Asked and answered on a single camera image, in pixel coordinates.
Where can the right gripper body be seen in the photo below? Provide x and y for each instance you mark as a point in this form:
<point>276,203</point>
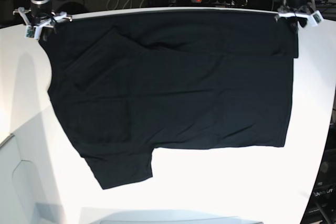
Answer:
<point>40,13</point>

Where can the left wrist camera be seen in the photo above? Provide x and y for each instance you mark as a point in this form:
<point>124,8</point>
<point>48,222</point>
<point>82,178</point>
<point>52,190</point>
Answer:
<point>315,18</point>

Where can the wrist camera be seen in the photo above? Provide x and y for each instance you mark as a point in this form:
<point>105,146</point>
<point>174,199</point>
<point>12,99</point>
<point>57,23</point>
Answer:
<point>315,18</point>
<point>32,32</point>

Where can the black equipment box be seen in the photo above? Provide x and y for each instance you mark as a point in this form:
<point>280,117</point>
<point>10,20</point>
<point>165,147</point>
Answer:
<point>321,205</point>

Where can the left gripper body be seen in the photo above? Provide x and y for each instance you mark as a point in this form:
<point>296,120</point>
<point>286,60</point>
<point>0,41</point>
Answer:
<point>296,8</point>

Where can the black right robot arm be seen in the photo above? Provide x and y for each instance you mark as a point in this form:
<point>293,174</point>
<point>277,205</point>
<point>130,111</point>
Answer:
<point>40,16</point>

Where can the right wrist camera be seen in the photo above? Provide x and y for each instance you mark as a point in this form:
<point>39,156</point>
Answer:
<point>32,32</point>

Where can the black T-shirt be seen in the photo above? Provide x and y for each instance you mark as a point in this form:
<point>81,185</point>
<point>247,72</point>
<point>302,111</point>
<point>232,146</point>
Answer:
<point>124,85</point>

